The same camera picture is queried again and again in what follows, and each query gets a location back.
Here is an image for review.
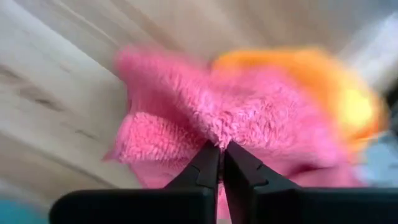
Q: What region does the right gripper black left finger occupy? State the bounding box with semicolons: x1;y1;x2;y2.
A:
49;141;221;224

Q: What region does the blue microfiber towel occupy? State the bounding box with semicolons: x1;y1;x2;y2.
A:
0;198;52;224
356;132;398;188

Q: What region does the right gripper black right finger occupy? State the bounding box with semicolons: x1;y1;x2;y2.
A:
223;141;398;224

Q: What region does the pink microfiber towel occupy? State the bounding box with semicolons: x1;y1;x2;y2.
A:
102;43;364;224

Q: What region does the yellow microfiber towel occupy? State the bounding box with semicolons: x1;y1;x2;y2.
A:
211;46;390;152

